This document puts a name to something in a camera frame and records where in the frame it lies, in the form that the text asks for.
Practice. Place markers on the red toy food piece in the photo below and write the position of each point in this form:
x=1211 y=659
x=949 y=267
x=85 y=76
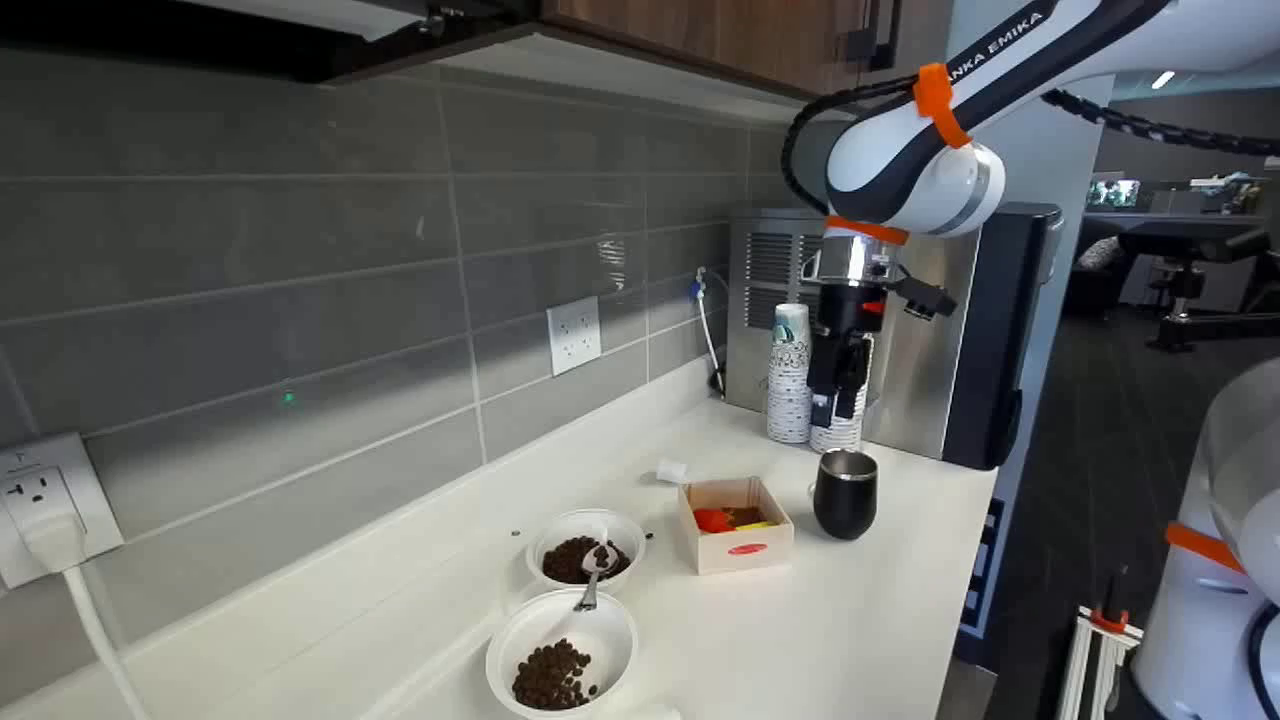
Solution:
x=712 y=517

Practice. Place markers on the short patterned paper cup stack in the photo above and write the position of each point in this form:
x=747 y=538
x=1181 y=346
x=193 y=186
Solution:
x=789 y=382

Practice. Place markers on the white power plug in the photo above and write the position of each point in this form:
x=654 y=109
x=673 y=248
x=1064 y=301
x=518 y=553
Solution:
x=48 y=538

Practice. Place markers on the white four-socket wall outlet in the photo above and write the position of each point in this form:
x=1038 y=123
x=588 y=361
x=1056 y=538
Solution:
x=575 y=332

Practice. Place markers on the black thermos cup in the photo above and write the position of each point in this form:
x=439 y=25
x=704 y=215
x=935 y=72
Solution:
x=846 y=501

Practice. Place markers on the blue sign panel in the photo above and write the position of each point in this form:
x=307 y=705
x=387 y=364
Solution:
x=981 y=572

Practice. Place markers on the small red-filled white box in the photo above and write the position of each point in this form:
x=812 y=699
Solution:
x=742 y=546

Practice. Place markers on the wooden cabinet door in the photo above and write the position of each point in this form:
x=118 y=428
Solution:
x=704 y=32

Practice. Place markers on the white bowl of coffee beans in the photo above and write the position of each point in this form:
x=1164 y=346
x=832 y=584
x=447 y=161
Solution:
x=563 y=625

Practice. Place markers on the white wall outlet with plug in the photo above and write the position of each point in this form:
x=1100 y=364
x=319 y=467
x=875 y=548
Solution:
x=80 y=472

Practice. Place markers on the small white cap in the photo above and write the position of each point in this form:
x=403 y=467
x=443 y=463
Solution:
x=668 y=470

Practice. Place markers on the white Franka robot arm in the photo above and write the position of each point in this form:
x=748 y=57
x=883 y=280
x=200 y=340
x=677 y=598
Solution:
x=905 y=161

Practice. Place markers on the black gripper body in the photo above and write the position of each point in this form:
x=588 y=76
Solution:
x=846 y=332

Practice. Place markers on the white bowl with spoon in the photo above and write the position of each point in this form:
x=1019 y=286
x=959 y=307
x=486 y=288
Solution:
x=553 y=534

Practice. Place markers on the wooden wall cabinet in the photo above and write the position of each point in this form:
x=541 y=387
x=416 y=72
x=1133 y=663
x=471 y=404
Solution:
x=692 y=41

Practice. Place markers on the stainless steel black appliance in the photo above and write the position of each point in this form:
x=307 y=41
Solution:
x=922 y=373

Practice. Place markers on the red and white stand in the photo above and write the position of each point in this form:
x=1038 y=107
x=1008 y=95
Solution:
x=1100 y=643

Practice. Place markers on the background computer monitor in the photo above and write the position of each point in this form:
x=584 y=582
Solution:
x=1119 y=192

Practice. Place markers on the metal spoon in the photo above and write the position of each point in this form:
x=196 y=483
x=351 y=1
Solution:
x=593 y=567

